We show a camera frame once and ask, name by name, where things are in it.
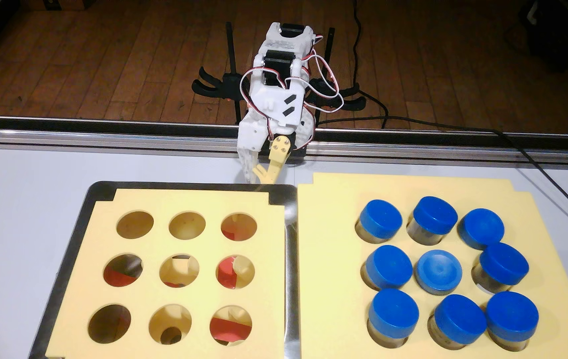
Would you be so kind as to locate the white lattice gripper finger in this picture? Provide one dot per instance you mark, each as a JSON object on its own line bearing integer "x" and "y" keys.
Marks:
{"x": 248, "y": 164}

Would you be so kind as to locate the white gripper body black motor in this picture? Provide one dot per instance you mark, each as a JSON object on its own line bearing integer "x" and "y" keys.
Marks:
{"x": 253, "y": 137}

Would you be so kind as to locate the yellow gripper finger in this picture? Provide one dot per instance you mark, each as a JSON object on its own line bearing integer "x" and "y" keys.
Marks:
{"x": 280, "y": 149}

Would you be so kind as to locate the blue-capped test tube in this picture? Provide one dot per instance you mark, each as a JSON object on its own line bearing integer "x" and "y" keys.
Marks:
{"x": 511, "y": 315}
{"x": 392, "y": 313}
{"x": 481, "y": 228}
{"x": 458, "y": 318}
{"x": 388, "y": 267}
{"x": 433, "y": 215}
{"x": 380, "y": 219}
{"x": 503, "y": 262}
{"x": 438, "y": 272}

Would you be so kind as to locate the black bar clamp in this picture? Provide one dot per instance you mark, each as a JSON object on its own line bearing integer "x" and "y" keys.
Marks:
{"x": 349, "y": 102}
{"x": 231, "y": 82}

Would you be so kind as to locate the yellow foam tube rack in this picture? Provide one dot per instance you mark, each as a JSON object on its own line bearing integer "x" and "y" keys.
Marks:
{"x": 334, "y": 279}
{"x": 264, "y": 299}

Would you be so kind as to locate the red rack under foam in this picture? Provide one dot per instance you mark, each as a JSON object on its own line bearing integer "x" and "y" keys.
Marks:
{"x": 229, "y": 330}

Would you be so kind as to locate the steel tray with black rim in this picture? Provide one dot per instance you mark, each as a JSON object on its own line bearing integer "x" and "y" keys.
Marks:
{"x": 72, "y": 239}

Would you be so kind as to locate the black bag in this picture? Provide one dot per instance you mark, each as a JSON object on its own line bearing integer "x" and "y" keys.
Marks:
{"x": 563, "y": 35}

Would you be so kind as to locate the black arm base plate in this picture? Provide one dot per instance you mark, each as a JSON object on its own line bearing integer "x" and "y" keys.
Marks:
{"x": 294, "y": 157}

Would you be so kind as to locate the aluminium table edge rail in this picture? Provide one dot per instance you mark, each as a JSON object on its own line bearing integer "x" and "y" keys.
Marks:
{"x": 64, "y": 135}

